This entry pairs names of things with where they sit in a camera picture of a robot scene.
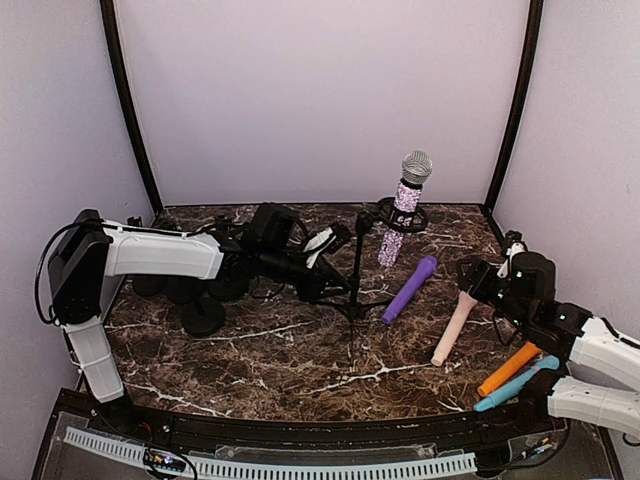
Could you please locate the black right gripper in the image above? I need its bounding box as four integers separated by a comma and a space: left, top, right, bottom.
458, 256, 533, 334

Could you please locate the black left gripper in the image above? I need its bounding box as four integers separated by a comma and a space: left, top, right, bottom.
260, 245, 351, 304

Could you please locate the pink toy microphone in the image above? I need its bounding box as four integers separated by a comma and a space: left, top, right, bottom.
431, 291, 477, 367

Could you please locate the purple toy microphone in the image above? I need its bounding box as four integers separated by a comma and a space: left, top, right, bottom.
381, 255, 438, 326

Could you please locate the black round-base purple mic stand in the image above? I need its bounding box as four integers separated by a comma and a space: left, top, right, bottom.
206, 215, 249, 302

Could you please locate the orange toy microphone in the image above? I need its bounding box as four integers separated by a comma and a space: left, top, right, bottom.
477, 342, 542, 398

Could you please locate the black tripod mic stand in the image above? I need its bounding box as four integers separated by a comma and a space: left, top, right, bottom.
320, 197, 428, 366

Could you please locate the black round-base pink mic stand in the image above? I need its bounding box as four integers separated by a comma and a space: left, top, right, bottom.
181, 297, 226, 338

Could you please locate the silver glitter microphone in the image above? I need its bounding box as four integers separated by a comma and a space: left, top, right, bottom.
378, 150, 433, 267

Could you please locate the blue toy microphone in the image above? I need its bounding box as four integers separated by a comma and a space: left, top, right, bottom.
473, 355, 560, 412

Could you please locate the black round-base blue mic stand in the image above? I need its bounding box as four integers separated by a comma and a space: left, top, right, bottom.
164, 277, 205, 305

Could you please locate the black round-base orange mic stand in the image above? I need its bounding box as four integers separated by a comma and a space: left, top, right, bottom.
127, 216, 144, 228

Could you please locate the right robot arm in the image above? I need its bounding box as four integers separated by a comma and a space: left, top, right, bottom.
456, 249, 639, 439

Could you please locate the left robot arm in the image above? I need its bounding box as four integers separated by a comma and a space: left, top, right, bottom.
36, 203, 351, 436

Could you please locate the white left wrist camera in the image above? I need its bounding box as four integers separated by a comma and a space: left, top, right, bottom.
303, 223, 351, 269

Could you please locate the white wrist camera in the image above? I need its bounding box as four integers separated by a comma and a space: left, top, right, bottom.
497, 230, 528, 279
303, 223, 351, 269

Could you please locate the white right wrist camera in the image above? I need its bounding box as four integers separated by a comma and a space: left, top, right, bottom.
497, 230, 528, 279

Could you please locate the black front frame rail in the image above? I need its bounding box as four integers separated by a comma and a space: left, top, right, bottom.
54, 389, 573, 464

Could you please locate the white slotted cable duct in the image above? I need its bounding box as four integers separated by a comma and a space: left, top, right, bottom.
63, 427, 478, 479

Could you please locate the black right corner post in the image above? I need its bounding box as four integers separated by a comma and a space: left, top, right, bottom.
483, 0, 544, 215

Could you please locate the black corner post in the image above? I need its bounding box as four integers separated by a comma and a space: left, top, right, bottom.
483, 0, 544, 215
99, 0, 164, 216

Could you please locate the black left corner post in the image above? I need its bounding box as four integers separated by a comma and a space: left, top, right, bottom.
99, 0, 164, 216

